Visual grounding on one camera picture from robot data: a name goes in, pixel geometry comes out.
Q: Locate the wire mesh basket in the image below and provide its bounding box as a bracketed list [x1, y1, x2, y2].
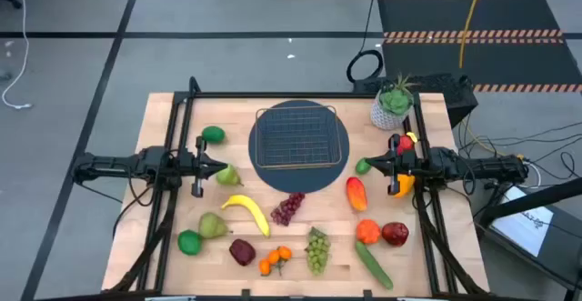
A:
[254, 105, 343, 171]

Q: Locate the round dark blue mat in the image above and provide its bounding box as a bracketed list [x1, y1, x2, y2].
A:
[247, 99, 351, 195]

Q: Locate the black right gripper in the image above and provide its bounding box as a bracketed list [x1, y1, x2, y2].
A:
[365, 133, 416, 197]

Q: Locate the yellow orange bell pepper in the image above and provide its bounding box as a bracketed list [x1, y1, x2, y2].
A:
[392, 173, 416, 199]

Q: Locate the monitor with white screen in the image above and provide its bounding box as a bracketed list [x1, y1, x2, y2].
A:
[475, 184, 582, 293]

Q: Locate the succulent in white patterned pot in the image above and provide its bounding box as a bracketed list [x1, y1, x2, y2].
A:
[369, 72, 422, 132]

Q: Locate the olive green pear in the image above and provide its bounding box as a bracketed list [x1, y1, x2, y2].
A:
[197, 211, 234, 240]

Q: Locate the small green lime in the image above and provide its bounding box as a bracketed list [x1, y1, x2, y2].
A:
[354, 156, 373, 176]

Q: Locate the tangerine bunch with stem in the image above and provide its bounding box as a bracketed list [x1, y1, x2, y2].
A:
[258, 245, 294, 277]

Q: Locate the white floor cable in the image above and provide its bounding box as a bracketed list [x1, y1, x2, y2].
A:
[0, 0, 34, 111]

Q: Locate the green grape bunch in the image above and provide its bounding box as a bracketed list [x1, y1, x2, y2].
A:
[305, 226, 332, 276]

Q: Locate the black perforated computer case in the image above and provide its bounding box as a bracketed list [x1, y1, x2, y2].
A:
[353, 72, 479, 128]

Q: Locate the red and yellow mango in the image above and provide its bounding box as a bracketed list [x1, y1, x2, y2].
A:
[346, 176, 369, 213]

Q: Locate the yellow hanging cable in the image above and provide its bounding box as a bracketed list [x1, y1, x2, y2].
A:
[457, 0, 487, 69]

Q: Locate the yellow banana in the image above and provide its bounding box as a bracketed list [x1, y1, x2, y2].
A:
[220, 194, 272, 239]

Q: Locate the red grape bunch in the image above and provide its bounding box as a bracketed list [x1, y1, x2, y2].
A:
[270, 191, 306, 227]

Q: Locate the black cable with coil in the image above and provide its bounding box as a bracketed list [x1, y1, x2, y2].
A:
[346, 0, 386, 85]

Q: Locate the bright green pear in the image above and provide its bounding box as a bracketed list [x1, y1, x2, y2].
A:
[215, 163, 245, 188]

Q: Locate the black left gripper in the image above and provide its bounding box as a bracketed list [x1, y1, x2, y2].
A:
[180, 135, 228, 198]

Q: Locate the black diagonal stand beam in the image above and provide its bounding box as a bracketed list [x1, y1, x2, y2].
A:
[477, 176, 582, 227]

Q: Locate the green cucumber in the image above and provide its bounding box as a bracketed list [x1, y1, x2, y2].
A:
[354, 240, 395, 291]

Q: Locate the dark maroon fruit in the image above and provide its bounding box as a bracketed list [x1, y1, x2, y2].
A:
[228, 238, 257, 267]

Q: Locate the black metal rig frame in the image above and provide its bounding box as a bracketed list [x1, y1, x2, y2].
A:
[102, 75, 490, 301]

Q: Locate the large green lime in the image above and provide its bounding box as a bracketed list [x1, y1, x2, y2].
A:
[201, 125, 226, 145]

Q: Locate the black hazard striped floor mat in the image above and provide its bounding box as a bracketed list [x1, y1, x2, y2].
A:
[376, 0, 582, 94]

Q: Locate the bright red apple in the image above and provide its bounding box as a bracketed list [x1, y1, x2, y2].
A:
[397, 131, 418, 156]

